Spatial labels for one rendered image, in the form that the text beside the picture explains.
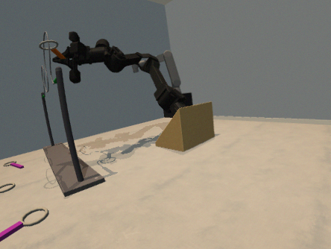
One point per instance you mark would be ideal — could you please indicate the orange handle with grey tip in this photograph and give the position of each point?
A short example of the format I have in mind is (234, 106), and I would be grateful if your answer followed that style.
(54, 50)

